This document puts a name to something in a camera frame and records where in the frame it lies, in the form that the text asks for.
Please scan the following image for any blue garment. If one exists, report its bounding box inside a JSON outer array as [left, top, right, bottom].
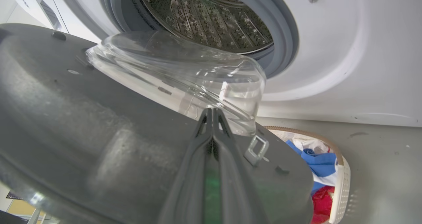
[[286, 140, 337, 195]]

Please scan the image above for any white garment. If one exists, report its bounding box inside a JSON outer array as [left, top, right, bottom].
[[290, 138, 331, 154]]

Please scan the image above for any grey rubber door gasket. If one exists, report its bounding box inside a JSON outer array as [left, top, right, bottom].
[[98, 0, 300, 79]]

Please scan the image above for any white washing machine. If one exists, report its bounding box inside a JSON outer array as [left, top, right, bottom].
[[5, 0, 422, 128]]

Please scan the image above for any white laundry basket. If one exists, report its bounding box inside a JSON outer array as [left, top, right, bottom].
[[264, 125, 351, 224]]

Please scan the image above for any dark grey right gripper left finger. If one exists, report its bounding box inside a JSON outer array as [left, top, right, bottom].
[[158, 108, 215, 224]]

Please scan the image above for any grey washing machine door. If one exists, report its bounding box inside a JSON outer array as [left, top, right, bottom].
[[0, 23, 314, 224]]

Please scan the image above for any red garment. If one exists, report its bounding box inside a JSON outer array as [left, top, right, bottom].
[[311, 185, 335, 224]]

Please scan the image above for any white detergent drawer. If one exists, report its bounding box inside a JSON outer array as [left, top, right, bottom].
[[5, 0, 70, 34]]

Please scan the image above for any steel washing machine drum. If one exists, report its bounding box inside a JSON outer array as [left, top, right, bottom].
[[135, 0, 275, 55]]

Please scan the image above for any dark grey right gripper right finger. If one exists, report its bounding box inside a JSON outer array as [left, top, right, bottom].
[[213, 108, 269, 224]]

